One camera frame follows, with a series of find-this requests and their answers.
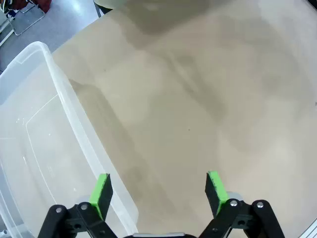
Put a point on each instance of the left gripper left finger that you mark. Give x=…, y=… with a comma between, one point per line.
x=99, y=198

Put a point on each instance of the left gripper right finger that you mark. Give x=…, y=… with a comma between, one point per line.
x=218, y=196

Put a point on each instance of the clear plastic storage box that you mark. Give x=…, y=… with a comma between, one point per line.
x=37, y=136

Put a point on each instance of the person in beige shirt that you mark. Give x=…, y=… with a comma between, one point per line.
x=109, y=3

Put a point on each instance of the metal frame folding chair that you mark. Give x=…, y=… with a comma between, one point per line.
x=15, y=33

